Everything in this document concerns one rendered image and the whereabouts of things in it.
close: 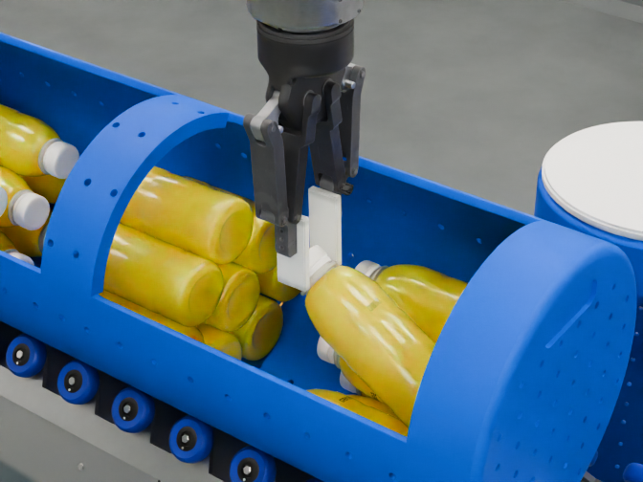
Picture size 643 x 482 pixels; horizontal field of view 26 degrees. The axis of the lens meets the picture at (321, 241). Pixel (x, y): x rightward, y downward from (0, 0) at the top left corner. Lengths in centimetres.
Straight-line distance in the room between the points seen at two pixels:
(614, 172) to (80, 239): 67
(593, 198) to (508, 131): 241
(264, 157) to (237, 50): 340
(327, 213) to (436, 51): 332
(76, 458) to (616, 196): 66
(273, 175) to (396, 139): 285
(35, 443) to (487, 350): 60
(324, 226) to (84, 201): 23
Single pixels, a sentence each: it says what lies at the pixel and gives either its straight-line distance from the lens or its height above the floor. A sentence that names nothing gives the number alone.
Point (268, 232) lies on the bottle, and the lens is 136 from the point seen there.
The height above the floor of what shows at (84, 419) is 93.
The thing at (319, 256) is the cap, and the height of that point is 119.
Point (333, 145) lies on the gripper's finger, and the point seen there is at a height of 129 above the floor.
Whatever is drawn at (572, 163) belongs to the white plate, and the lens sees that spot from 166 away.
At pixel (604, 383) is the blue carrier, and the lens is 126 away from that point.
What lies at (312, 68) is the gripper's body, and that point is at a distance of 106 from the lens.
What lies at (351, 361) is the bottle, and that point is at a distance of 117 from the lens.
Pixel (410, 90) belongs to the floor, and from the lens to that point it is 422.
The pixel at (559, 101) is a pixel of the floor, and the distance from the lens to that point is 420.
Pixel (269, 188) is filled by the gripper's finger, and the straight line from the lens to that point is 110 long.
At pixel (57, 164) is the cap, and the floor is 110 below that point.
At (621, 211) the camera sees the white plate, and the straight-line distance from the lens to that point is 158.
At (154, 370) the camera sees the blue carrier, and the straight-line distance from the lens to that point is 126.
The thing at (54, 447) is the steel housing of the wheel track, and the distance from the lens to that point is 148.
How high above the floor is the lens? 182
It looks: 32 degrees down
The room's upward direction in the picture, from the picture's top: straight up
